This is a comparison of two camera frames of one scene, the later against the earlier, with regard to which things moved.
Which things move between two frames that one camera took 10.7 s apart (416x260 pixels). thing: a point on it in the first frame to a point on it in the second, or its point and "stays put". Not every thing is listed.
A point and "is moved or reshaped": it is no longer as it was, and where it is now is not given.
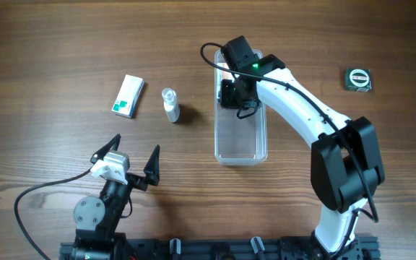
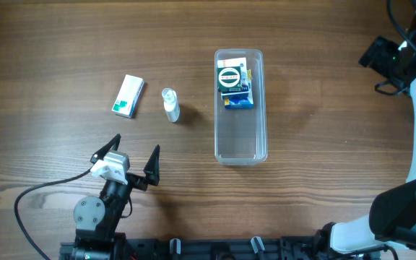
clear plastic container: [238, 141] stays put
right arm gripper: [226, 100] to [386, 49]
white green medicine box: [128, 98] stays put
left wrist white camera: [114, 166] stays put
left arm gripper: [133, 177] stays put
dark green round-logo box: [357, 79] is moved or reshaped
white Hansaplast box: [222, 74] is moved or reshaped
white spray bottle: [171, 104] stays put
